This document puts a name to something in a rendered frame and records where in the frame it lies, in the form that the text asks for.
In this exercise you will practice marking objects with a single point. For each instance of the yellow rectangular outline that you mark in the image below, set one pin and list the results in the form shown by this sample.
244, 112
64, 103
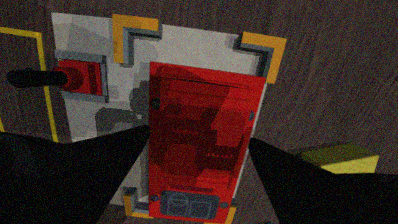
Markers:
39, 39

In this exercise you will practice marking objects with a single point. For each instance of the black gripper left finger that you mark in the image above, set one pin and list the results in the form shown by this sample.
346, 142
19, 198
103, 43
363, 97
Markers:
73, 182

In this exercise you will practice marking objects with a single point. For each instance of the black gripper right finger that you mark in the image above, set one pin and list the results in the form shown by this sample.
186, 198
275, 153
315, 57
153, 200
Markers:
302, 193

